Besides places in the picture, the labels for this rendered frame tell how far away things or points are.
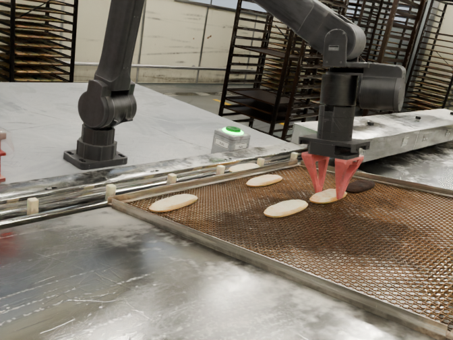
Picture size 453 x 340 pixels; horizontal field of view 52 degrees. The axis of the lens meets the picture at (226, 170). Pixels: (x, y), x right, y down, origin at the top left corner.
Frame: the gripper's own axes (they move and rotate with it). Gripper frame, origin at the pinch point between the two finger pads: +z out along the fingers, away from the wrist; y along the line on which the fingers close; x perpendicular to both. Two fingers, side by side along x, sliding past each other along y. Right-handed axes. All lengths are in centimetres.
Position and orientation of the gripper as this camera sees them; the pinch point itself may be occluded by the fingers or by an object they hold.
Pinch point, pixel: (329, 191)
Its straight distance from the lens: 81.0
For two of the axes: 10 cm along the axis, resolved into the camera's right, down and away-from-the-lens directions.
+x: -6.5, 1.4, -7.5
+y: -7.6, -1.7, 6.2
